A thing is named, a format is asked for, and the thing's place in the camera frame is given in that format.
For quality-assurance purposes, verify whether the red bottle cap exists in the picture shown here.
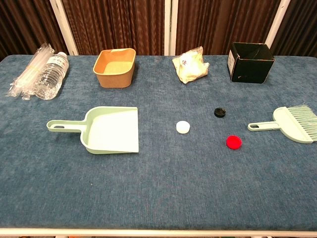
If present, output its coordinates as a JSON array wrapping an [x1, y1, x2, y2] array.
[[226, 134, 243, 150]]

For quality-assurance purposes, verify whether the black cardboard box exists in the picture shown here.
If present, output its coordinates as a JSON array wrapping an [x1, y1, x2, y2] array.
[[226, 42, 275, 84]]

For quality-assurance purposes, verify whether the clear plastic sleeve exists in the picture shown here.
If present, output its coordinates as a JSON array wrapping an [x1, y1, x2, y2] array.
[[5, 42, 55, 101]]

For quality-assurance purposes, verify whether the clear plastic water bottle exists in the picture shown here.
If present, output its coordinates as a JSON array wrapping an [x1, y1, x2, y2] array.
[[34, 52, 69, 101]]

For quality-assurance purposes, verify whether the mint green hand brush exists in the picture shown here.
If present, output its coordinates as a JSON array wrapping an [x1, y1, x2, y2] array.
[[247, 103, 317, 144]]

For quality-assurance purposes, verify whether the brown pleated partition panel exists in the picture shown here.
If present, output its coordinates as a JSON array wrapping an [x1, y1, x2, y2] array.
[[0, 0, 69, 61], [51, 0, 171, 56], [264, 0, 317, 59], [165, 0, 288, 56]]

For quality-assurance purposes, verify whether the mint green plastic dustpan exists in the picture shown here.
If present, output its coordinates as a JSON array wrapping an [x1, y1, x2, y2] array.
[[46, 106, 140, 155]]

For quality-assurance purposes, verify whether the crumpled clear plastic bag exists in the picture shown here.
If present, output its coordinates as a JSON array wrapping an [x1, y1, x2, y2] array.
[[172, 46, 210, 84]]

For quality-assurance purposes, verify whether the white bottle cap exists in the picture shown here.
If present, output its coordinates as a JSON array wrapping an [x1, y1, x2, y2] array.
[[176, 120, 192, 134]]

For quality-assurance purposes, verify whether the blue fabric table cloth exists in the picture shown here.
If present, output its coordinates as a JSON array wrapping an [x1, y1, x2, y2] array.
[[0, 54, 317, 230]]

